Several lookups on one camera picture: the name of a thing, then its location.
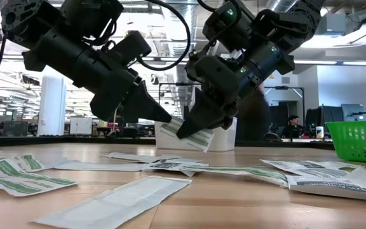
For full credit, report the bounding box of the black aluminium table frame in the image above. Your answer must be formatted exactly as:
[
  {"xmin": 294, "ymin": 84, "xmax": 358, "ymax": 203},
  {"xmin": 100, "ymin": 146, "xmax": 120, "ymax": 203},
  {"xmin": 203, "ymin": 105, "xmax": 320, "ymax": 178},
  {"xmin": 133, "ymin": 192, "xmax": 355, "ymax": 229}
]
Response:
[{"xmin": 0, "ymin": 135, "xmax": 336, "ymax": 151}]

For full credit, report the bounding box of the white plastic bin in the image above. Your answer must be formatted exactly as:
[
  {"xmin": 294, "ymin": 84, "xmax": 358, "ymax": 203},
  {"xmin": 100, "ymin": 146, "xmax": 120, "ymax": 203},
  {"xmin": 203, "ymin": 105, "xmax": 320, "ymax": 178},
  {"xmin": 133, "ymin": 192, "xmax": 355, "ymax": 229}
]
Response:
[{"xmin": 154, "ymin": 116, "xmax": 238, "ymax": 153}]

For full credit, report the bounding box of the black room divider panel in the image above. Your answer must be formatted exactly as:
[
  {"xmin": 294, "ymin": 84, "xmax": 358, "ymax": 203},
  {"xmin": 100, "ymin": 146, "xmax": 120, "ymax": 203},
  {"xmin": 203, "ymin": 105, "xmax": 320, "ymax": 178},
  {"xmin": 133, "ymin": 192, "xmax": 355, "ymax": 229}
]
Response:
[{"xmin": 306, "ymin": 106, "xmax": 344, "ymax": 137}]

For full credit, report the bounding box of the white building column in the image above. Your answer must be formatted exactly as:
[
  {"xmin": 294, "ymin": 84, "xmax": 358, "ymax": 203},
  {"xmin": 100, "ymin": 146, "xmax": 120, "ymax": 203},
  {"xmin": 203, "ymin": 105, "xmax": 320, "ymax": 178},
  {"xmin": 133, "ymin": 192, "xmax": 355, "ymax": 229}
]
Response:
[{"xmin": 37, "ymin": 74, "xmax": 67, "ymax": 137}]

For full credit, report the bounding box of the green plastic basket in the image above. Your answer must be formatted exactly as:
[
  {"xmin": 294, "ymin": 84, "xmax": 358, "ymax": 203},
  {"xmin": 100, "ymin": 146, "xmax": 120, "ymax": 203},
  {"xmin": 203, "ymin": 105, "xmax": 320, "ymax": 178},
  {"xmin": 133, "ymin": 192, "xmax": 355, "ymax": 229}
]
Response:
[{"xmin": 325, "ymin": 120, "xmax": 366, "ymax": 165}]

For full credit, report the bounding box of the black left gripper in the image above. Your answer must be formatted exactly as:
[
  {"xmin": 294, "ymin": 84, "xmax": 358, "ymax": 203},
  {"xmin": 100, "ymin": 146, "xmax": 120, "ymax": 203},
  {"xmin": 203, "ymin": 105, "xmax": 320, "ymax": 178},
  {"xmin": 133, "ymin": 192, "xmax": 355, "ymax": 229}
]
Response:
[{"xmin": 90, "ymin": 68, "xmax": 173, "ymax": 125}]

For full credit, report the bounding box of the silver ventilation duct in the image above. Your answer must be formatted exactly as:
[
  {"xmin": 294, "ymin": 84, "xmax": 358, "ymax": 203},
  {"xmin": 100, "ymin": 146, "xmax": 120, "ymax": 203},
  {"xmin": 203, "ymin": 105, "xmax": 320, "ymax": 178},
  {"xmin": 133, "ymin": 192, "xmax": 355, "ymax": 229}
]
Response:
[{"xmin": 165, "ymin": 0, "xmax": 192, "ymax": 83}]

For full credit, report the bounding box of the person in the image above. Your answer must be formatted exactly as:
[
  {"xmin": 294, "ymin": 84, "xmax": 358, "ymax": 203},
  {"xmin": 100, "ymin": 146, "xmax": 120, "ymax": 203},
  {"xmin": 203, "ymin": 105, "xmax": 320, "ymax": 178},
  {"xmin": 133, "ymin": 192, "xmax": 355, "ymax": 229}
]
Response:
[
  {"xmin": 236, "ymin": 85, "xmax": 272, "ymax": 143},
  {"xmin": 280, "ymin": 114, "xmax": 308, "ymax": 140}
]

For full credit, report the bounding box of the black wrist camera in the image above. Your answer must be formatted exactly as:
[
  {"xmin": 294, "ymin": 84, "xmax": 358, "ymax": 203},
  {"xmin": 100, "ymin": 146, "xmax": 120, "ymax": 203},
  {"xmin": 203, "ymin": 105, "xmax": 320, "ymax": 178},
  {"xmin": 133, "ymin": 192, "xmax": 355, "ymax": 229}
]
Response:
[
  {"xmin": 185, "ymin": 50, "xmax": 217, "ymax": 83},
  {"xmin": 108, "ymin": 30, "xmax": 153, "ymax": 68}
]

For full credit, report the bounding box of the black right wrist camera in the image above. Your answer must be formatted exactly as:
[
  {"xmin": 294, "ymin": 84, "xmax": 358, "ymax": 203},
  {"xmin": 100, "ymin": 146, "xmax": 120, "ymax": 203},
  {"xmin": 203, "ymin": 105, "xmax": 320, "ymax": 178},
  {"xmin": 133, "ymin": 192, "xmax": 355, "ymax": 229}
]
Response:
[{"xmin": 185, "ymin": 50, "xmax": 217, "ymax": 83}]

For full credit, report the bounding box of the grey background monitor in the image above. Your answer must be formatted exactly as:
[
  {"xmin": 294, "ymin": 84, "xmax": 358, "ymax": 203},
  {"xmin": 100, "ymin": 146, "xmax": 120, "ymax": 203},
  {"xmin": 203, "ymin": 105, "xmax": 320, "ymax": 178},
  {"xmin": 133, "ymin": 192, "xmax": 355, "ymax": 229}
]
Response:
[{"xmin": 341, "ymin": 103, "xmax": 365, "ymax": 121}]

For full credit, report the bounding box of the long white bandage packet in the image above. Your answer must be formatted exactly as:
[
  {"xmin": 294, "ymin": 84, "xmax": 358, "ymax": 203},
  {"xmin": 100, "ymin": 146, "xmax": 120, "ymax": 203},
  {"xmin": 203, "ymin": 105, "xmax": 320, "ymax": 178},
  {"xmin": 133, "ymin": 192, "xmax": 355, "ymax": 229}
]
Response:
[{"xmin": 33, "ymin": 176, "xmax": 193, "ymax": 229}]

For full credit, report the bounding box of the long ceiling light strip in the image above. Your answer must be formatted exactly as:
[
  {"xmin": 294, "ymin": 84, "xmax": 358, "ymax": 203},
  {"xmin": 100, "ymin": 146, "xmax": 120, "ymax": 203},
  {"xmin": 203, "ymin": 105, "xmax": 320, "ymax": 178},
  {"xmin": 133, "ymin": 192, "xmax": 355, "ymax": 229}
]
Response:
[{"xmin": 0, "ymin": 54, "xmax": 366, "ymax": 67}]

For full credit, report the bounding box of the black frame stand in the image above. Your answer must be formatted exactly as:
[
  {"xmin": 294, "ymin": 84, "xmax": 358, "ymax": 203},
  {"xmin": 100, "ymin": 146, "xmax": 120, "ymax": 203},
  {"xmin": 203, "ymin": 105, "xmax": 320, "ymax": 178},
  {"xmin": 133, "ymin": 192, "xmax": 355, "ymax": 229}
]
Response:
[{"xmin": 263, "ymin": 85, "xmax": 306, "ymax": 128}]

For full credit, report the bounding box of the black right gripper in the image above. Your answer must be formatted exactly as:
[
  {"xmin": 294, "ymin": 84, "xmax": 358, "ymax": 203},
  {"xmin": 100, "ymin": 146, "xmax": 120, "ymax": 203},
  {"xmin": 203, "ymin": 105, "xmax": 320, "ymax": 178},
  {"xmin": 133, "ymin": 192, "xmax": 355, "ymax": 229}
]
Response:
[{"xmin": 175, "ymin": 57, "xmax": 257, "ymax": 140}]

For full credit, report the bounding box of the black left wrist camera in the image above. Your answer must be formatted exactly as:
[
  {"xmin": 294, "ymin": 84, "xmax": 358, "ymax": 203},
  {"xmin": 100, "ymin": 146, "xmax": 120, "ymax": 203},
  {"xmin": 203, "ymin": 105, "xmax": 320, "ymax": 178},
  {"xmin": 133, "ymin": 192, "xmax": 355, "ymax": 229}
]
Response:
[{"xmin": 108, "ymin": 30, "xmax": 153, "ymax": 68}]

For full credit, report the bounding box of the white cabinet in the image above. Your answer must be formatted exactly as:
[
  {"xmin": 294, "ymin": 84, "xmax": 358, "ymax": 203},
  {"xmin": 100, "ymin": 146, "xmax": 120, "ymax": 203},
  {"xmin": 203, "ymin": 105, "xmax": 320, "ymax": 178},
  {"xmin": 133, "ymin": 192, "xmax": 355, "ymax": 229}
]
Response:
[{"xmin": 69, "ymin": 116, "xmax": 93, "ymax": 136}]

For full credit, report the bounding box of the black left camera cable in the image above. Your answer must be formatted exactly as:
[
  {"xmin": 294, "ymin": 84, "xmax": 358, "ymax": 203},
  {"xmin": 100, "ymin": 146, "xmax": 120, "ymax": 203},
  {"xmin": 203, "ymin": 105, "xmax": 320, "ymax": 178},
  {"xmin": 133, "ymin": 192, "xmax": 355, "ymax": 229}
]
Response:
[{"xmin": 137, "ymin": 0, "xmax": 193, "ymax": 72}]

